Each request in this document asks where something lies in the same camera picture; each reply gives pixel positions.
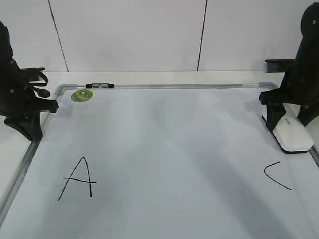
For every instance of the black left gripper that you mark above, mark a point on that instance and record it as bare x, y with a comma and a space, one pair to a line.
20, 99

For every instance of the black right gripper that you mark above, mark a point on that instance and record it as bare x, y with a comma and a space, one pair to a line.
300, 86

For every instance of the white rectangular whiteboard eraser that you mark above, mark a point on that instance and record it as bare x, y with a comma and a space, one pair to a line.
290, 134

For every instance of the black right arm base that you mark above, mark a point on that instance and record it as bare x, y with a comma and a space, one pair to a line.
278, 65

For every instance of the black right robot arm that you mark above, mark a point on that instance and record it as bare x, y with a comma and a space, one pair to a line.
310, 24

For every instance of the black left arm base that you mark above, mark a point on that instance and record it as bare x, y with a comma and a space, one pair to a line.
32, 74

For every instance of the round green magnet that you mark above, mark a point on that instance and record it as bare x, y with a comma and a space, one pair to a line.
80, 96

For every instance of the black silver marker pen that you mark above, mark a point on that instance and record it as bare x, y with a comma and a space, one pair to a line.
100, 85

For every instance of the white whiteboard with aluminium frame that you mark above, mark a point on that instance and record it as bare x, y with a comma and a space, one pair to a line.
162, 162

